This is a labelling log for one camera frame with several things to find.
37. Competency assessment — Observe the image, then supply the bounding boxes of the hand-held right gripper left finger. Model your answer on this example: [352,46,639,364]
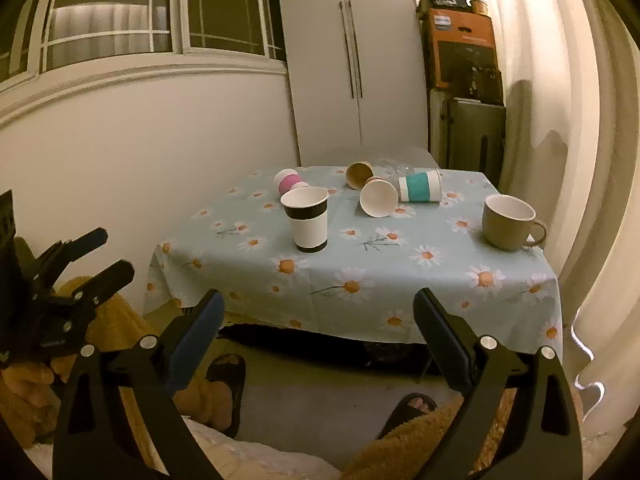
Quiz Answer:
[52,288,226,480]

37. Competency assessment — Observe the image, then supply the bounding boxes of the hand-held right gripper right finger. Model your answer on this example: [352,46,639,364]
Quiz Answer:
[412,287,586,480]

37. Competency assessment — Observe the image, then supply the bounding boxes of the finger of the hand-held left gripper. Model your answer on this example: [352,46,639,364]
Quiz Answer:
[59,259,136,321]
[32,227,109,281]

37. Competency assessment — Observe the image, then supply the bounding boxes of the white cup with black bands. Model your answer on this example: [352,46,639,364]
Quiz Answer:
[280,186,330,254]

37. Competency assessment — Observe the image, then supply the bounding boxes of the white cup with teal band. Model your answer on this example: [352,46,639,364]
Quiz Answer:
[398,169,443,204]

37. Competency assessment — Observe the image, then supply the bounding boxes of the white paper cup lying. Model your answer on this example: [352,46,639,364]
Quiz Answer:
[359,176,399,219]

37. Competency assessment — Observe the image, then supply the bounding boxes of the white cup with pink band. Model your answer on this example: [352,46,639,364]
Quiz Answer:
[273,168,312,196]

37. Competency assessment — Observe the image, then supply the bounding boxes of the brown paper cup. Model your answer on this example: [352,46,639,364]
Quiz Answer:
[345,161,375,191]

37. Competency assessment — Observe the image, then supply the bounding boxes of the person's left leg yellow fleece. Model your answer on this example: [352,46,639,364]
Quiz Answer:
[10,275,236,456]

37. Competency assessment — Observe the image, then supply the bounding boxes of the person's leg yellow fleece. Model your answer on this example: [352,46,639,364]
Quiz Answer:
[10,275,236,456]
[340,382,586,480]

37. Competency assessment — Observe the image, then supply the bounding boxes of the black slipper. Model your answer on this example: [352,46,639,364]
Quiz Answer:
[375,392,439,441]
[205,353,247,439]

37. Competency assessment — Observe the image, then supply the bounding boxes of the blue daisy print tablecloth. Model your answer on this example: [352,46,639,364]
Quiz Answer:
[144,164,564,361]

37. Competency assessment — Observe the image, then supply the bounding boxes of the person's right leg yellow fleece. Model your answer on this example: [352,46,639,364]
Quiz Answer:
[340,382,586,480]

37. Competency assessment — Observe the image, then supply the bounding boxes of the beige ceramic mug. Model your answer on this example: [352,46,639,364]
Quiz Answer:
[482,194,548,252]

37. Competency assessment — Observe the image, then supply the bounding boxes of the white printed blanket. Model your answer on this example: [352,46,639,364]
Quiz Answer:
[22,414,342,480]

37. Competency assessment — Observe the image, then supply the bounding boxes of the grey folded table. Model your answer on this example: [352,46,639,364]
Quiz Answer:
[429,87,506,182]

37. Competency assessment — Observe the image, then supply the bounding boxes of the cream curtain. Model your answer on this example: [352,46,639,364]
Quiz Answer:
[450,0,640,461]

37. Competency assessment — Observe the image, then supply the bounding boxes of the white framed window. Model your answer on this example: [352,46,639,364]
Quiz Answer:
[0,0,288,87]

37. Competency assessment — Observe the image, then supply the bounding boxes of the orange cardboard box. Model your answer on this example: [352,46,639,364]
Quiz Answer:
[427,7,504,106]

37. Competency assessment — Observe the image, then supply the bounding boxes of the white wardrobe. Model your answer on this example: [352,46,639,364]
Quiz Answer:
[275,0,431,167]

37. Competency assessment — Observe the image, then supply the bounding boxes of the dark bag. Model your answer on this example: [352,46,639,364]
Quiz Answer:
[417,0,474,14]

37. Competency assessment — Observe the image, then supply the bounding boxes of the white cable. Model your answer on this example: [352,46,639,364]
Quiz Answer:
[569,304,604,419]

